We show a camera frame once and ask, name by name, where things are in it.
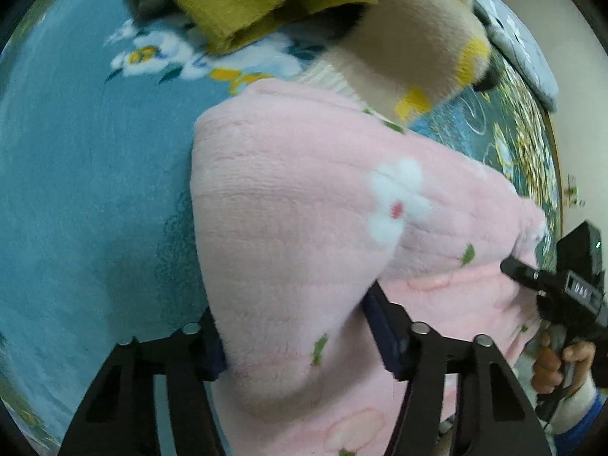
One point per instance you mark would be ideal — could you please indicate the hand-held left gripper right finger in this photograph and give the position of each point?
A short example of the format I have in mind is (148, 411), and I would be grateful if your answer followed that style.
(380, 327)

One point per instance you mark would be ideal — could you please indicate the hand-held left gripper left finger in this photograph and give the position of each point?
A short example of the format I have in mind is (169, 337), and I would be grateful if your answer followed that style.
(211, 361)

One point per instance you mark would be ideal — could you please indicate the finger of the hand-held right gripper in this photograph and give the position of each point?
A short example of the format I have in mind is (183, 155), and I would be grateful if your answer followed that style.
(520, 271)

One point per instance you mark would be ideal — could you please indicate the pink ribbed floral fleece top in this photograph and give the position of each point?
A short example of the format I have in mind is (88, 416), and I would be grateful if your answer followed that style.
(294, 228)

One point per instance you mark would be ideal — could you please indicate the person's right hand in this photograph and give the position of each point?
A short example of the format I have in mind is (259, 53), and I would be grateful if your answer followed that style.
(548, 365)

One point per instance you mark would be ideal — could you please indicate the teal floral plush blanket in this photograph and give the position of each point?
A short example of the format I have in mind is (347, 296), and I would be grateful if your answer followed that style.
(85, 175)

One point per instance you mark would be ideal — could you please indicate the grey-blue floral duvet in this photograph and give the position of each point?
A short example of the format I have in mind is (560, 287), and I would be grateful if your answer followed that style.
(522, 42)

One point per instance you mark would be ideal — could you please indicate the beige fleece garment yellow marks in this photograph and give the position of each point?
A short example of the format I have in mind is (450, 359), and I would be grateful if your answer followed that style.
(408, 42)

